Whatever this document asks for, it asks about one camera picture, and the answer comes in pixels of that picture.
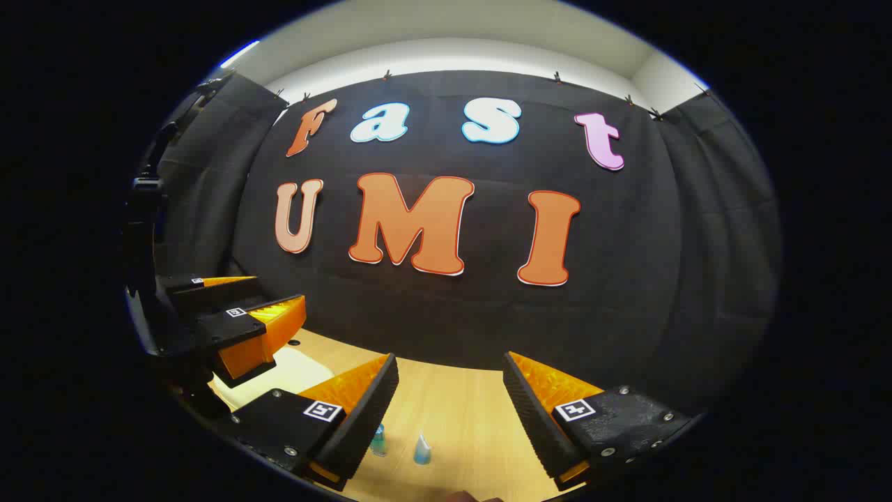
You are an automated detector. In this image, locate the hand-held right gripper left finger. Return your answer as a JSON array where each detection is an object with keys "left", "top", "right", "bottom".
[{"left": 213, "top": 353, "right": 401, "bottom": 493}]

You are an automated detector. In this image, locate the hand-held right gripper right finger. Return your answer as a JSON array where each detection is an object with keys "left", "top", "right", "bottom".
[{"left": 502, "top": 351, "right": 705, "bottom": 491}]

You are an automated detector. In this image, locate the pale yellow suitcase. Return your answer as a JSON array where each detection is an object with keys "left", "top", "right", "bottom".
[{"left": 211, "top": 347, "right": 335, "bottom": 412}]

